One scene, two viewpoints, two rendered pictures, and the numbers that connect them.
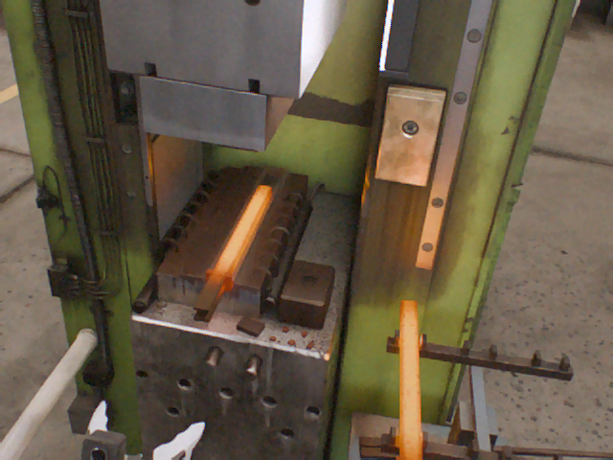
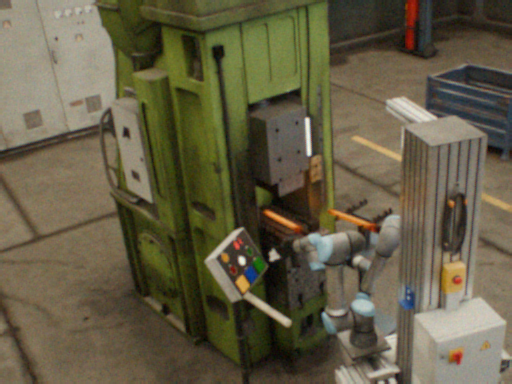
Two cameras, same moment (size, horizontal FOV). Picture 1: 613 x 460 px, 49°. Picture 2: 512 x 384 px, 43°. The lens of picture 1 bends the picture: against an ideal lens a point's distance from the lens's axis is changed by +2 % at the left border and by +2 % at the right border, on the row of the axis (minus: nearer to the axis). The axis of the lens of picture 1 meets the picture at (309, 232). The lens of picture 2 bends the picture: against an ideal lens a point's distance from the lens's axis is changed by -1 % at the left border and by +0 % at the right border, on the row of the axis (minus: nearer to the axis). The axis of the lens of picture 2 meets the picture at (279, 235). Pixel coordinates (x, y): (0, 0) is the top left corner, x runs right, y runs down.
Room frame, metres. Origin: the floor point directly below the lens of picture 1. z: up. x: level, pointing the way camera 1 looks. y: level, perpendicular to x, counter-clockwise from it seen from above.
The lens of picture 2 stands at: (-1.37, 2.81, 3.04)
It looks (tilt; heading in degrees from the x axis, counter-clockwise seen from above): 31 degrees down; 313
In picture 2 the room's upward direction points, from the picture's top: 5 degrees counter-clockwise
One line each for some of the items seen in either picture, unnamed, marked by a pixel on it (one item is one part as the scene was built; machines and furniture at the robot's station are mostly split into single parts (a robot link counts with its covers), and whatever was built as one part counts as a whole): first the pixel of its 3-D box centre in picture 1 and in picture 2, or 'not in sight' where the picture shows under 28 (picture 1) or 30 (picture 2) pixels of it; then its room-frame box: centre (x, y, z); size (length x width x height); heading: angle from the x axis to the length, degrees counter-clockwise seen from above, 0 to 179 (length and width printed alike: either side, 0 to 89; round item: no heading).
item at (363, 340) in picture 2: not in sight; (363, 332); (0.12, 0.63, 0.87); 0.15 x 0.15 x 0.10
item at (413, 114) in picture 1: (408, 136); (315, 168); (1.01, -0.15, 1.27); 0.09 x 0.02 x 0.17; 81
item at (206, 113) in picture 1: (241, 66); (269, 174); (1.14, 0.15, 1.32); 0.42 x 0.20 x 0.10; 171
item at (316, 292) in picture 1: (307, 293); (309, 223); (0.96, -0.01, 0.95); 0.12 x 0.08 x 0.06; 171
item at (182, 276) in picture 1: (240, 229); (273, 224); (1.14, 0.15, 0.96); 0.42 x 0.20 x 0.09; 171
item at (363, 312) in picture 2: not in sight; (361, 314); (0.12, 0.63, 0.98); 0.13 x 0.12 x 0.14; 57
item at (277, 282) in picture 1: (289, 250); not in sight; (1.09, 0.04, 0.95); 0.34 x 0.03 x 0.03; 171
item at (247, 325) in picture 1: (250, 326); not in sight; (0.89, 0.09, 0.92); 0.04 x 0.03 x 0.01; 67
